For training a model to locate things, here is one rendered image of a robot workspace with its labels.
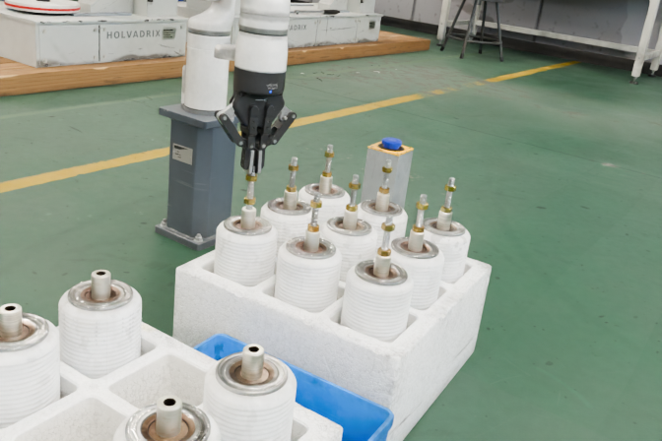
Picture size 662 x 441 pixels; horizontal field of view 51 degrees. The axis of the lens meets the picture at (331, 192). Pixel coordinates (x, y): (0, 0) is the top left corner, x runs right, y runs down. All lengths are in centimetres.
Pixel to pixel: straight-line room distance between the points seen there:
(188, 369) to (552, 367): 72
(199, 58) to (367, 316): 76
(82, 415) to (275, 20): 56
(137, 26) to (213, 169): 185
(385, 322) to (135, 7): 274
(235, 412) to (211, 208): 92
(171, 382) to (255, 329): 18
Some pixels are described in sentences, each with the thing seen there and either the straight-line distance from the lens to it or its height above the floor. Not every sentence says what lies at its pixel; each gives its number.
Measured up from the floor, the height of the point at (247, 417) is 23.
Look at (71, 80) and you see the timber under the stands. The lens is 309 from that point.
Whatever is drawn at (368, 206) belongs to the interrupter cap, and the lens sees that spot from 124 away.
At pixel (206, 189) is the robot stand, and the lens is 158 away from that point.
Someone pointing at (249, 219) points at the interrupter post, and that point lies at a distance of 109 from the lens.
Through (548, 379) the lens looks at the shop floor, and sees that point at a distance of 134.
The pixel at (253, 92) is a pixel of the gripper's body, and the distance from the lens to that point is 101.
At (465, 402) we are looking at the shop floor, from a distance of 122.
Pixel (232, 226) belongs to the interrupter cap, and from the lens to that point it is 109.
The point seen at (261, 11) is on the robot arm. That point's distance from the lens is 99.
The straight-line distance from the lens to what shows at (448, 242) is 117.
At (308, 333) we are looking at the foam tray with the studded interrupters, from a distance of 101.
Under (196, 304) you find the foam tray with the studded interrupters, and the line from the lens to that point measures 112.
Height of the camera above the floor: 68
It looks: 19 degrees down
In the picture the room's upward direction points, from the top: 7 degrees clockwise
